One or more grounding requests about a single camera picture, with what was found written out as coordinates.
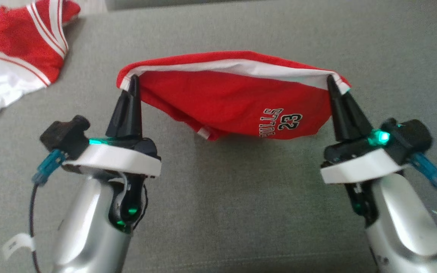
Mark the red number 23 jersey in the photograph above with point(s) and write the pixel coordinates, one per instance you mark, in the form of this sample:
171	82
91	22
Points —
222	98

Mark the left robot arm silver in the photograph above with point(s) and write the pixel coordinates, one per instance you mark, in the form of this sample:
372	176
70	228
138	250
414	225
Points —
85	227

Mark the grey sofa seat cushion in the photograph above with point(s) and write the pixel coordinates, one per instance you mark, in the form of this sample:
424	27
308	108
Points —
241	197

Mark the red white-trimmed jersey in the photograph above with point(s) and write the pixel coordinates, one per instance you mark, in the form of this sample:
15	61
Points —
13	49

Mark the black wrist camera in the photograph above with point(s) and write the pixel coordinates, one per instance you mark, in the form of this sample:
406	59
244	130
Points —
65	134
412	136

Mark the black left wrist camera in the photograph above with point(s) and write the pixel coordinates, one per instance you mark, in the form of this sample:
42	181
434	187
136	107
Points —
65	134

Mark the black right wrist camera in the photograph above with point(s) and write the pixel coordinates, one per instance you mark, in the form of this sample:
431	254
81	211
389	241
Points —
412	136

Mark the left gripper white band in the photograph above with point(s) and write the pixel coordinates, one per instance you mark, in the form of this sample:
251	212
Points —
116	159

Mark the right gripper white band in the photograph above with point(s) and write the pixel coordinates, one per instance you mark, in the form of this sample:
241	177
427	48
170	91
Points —
359	165

